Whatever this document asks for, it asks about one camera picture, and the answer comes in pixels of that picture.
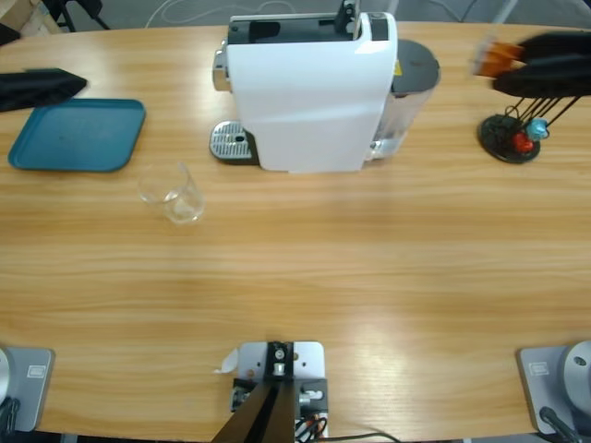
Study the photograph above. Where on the black stand legs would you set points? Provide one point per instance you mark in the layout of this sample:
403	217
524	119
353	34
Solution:
83	4

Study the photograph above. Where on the white capsule coffee machine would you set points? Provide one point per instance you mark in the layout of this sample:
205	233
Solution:
300	106

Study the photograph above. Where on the wooden crate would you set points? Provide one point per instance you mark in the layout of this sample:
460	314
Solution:
18	14

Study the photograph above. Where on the orange coffee capsule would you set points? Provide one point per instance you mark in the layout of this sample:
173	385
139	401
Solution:
498	57

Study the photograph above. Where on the blue coffee capsule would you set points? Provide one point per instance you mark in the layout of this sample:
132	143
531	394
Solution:
538	129

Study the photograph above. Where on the white mount block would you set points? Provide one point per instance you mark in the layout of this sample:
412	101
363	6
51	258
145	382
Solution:
309	360

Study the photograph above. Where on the black clamp bracket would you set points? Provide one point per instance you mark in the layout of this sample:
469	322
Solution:
316	384

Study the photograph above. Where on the red coffee capsule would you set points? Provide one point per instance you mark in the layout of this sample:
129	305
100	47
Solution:
523	142

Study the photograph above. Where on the black capsule stand with rods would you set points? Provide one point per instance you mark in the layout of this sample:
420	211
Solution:
496	134

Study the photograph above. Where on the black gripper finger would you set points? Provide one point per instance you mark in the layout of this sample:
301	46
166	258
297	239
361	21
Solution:
27	99
41	80
563	46
549	78

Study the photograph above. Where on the black camera post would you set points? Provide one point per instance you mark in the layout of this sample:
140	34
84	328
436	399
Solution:
268	415

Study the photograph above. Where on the white paper tag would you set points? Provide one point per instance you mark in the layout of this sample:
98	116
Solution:
228	362

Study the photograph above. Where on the clear drinking glass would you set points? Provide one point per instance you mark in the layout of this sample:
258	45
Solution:
184	207

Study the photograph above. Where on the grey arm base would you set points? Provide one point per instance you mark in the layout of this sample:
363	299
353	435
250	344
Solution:
27	387
545	383

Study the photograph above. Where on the teal plastic tray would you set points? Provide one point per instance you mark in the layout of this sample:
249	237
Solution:
78	138

